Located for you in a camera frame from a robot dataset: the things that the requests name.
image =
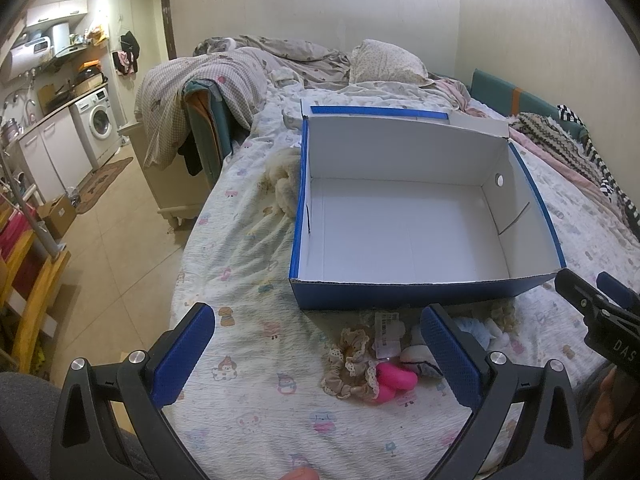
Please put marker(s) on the cream fluffy blanket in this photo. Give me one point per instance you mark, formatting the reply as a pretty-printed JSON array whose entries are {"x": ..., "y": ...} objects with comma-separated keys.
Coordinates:
[{"x": 282, "y": 175}]

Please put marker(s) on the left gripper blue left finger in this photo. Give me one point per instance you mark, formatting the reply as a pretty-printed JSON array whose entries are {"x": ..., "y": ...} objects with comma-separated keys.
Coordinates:
[{"x": 175, "y": 354}]

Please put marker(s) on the light blue fluffy scrunchie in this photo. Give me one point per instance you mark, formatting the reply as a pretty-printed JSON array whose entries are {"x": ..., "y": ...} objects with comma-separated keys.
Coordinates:
[{"x": 472, "y": 332}]

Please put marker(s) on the green headboard cushion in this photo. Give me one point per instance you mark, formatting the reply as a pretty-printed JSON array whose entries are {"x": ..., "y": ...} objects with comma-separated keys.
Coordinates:
[{"x": 509, "y": 100}]

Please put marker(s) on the patterned knit blanket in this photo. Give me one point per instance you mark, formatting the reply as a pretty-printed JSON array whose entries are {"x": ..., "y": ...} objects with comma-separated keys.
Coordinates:
[{"x": 565, "y": 144}]

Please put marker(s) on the pink plush item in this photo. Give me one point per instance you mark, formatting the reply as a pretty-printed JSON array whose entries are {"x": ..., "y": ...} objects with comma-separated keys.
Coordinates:
[{"x": 393, "y": 379}]

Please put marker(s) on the yellow wooden rack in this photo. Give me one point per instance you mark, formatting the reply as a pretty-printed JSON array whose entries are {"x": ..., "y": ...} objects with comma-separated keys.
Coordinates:
[{"x": 30, "y": 281}]

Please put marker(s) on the beige lace scrunchie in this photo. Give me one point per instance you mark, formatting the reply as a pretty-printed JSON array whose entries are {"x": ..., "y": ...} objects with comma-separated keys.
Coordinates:
[{"x": 351, "y": 368}]

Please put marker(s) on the blue white cardboard box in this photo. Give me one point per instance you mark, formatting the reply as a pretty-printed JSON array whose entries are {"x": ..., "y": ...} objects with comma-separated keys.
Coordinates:
[{"x": 408, "y": 207}]

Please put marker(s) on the white washing machine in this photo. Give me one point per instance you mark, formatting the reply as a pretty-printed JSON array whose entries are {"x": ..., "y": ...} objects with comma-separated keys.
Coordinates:
[{"x": 96, "y": 127}]

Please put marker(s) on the clear bag with label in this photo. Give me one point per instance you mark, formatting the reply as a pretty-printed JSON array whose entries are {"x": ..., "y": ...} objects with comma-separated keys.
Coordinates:
[{"x": 387, "y": 332}]

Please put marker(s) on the white kitchen cabinet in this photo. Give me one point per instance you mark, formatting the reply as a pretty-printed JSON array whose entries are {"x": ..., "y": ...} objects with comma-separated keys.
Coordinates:
[{"x": 55, "y": 156}]

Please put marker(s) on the white water heater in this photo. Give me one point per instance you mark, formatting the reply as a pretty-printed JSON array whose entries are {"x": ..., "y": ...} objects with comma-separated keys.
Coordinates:
[{"x": 22, "y": 59}]

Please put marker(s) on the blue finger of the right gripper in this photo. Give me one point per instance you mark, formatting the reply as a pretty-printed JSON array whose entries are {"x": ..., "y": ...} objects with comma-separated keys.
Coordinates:
[
  {"x": 580, "y": 294},
  {"x": 621, "y": 294}
]

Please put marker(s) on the person right hand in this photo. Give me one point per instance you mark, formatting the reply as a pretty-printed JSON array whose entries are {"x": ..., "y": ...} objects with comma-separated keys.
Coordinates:
[{"x": 600, "y": 424}]

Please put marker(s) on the brown cardboard box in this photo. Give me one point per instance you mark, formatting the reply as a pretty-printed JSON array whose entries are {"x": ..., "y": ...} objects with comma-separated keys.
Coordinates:
[{"x": 58, "y": 215}]

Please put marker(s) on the checkered grey quilt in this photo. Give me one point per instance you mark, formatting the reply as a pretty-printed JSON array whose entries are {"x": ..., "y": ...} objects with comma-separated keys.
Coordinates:
[{"x": 176, "y": 99}]

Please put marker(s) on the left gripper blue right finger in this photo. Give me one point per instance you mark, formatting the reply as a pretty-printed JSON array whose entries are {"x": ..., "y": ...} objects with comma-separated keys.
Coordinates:
[{"x": 457, "y": 354}]

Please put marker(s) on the floral pillow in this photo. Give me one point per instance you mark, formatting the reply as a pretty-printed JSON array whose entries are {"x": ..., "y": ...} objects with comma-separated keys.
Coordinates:
[{"x": 375, "y": 60}]

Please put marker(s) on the white sock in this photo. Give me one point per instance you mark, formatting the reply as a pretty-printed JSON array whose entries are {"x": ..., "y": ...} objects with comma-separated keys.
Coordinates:
[{"x": 418, "y": 358}]

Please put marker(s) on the brown door mat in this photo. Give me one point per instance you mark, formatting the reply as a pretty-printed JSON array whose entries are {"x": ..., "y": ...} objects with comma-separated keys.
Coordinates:
[{"x": 98, "y": 182}]

